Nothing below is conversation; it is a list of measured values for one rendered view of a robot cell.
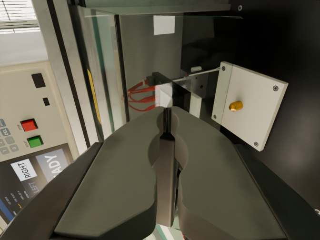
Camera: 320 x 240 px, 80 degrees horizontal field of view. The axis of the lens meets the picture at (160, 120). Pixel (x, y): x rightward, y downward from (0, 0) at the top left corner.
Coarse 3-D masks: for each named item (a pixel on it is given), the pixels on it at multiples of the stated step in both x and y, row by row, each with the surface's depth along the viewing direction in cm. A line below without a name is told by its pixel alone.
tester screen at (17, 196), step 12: (0, 168) 37; (12, 168) 38; (36, 168) 40; (0, 180) 38; (12, 180) 39; (0, 192) 39; (12, 192) 40; (24, 192) 41; (0, 204) 40; (12, 204) 41; (24, 204) 43; (12, 216) 43
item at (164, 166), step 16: (160, 144) 13; (160, 160) 14; (176, 160) 14; (160, 176) 15; (176, 176) 15; (160, 192) 16; (176, 192) 20; (160, 208) 17; (176, 208) 19; (160, 224) 18
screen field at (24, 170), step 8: (24, 160) 38; (16, 168) 38; (24, 168) 39; (32, 168) 40; (24, 176) 40; (32, 176) 40; (24, 184) 40; (32, 184) 41; (40, 184) 42; (32, 192) 42
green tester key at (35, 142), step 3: (33, 138) 37; (36, 138) 37; (39, 138) 37; (30, 141) 36; (33, 141) 36; (36, 141) 37; (39, 141) 37; (30, 144) 36; (33, 144) 37; (36, 144) 37; (39, 144) 37; (33, 147) 37
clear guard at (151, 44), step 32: (96, 32) 19; (128, 32) 13; (160, 32) 12; (192, 32) 12; (224, 32) 11; (96, 64) 23; (128, 64) 14; (160, 64) 14; (192, 64) 13; (224, 64) 12; (96, 96) 30; (128, 96) 16; (160, 96) 15; (192, 96) 14; (224, 96) 13
